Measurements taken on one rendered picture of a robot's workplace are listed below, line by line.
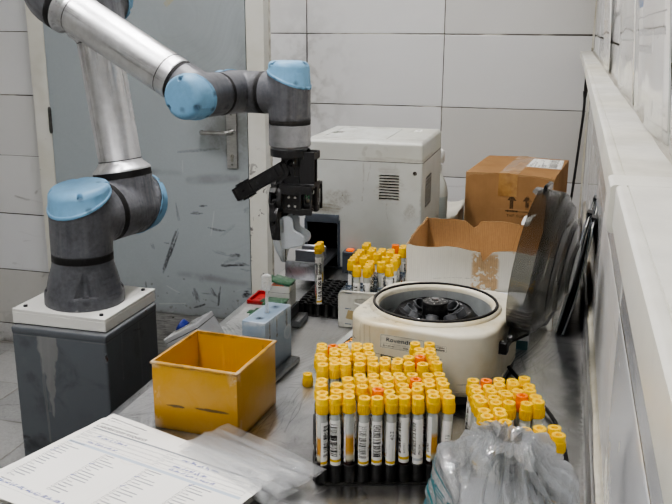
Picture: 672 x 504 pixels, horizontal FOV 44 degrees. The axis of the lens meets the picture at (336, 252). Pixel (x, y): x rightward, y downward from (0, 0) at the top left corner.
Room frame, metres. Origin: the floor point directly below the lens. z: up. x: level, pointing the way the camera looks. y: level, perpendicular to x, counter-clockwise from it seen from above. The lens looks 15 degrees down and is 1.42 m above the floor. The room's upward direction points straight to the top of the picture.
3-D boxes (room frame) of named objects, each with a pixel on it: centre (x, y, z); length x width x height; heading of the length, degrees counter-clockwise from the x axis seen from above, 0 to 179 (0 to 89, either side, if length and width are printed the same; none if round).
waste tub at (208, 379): (1.11, 0.17, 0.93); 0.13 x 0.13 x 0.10; 71
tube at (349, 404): (0.93, -0.02, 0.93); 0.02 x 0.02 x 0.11
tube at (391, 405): (0.93, -0.07, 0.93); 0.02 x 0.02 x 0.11
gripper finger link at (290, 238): (1.49, 0.08, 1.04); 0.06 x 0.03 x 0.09; 75
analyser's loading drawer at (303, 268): (1.82, 0.05, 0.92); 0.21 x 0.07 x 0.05; 165
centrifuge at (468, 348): (1.28, -0.14, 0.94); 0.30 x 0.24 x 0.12; 66
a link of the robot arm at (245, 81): (1.54, 0.18, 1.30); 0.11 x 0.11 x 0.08; 63
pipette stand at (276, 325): (1.28, 0.11, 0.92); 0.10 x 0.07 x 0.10; 159
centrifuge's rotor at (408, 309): (1.28, -0.16, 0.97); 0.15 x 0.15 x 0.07
